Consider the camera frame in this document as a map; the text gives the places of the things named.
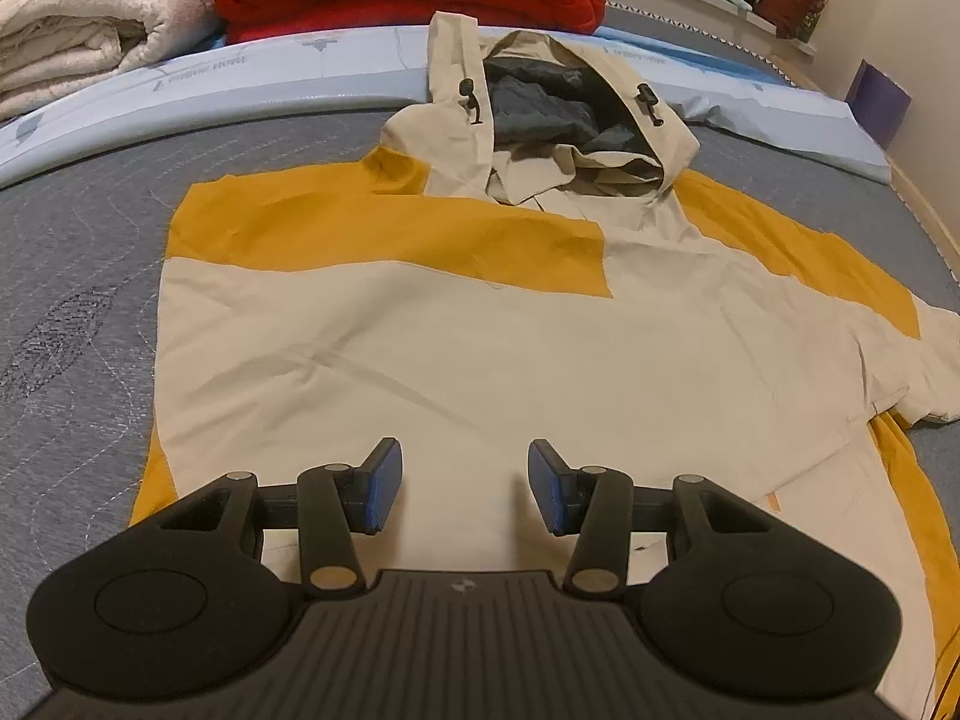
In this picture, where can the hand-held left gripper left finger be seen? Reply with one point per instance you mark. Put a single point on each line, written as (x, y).
(383, 484)

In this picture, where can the grey quilted mattress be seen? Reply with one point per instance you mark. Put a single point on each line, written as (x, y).
(75, 277)

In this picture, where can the purple box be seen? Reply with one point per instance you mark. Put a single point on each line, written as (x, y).
(881, 101)

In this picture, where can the beige and yellow hooded jacket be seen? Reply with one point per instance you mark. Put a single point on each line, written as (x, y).
(450, 330)

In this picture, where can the light blue folded sheet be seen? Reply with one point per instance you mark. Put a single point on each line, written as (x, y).
(225, 75)

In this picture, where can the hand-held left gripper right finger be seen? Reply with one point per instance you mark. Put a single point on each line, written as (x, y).
(544, 484)

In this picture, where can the cream folded blanket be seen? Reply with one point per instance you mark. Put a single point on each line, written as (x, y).
(82, 7)

